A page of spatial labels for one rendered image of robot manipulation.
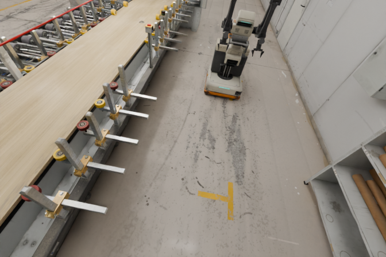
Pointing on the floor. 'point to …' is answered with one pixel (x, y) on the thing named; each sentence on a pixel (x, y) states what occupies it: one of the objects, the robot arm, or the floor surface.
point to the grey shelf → (351, 200)
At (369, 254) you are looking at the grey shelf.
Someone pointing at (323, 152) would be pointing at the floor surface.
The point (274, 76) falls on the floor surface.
